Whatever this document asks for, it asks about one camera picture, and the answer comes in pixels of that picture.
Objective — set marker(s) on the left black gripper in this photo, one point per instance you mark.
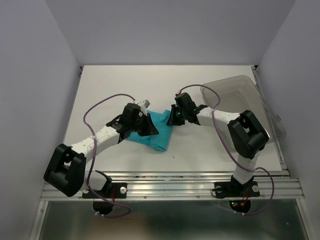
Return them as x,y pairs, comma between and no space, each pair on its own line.
149,129

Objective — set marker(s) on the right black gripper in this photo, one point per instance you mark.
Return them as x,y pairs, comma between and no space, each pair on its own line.
171,120

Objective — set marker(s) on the turquoise t shirt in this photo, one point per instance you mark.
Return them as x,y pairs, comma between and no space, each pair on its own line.
160,141

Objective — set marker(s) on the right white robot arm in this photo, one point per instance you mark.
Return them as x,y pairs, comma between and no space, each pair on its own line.
241,131

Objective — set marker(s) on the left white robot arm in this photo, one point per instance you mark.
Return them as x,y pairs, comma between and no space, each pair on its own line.
66,170

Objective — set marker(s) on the clear plastic bin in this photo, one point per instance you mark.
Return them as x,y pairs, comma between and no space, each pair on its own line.
239,93

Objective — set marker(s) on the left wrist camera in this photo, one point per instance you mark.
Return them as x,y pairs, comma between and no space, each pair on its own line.
143,104

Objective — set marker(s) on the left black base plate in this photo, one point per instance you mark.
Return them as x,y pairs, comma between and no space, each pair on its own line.
114,190

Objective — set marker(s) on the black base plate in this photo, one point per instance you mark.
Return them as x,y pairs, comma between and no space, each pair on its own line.
227,189
114,190

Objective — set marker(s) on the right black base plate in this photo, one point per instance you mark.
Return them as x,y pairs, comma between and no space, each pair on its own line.
227,189

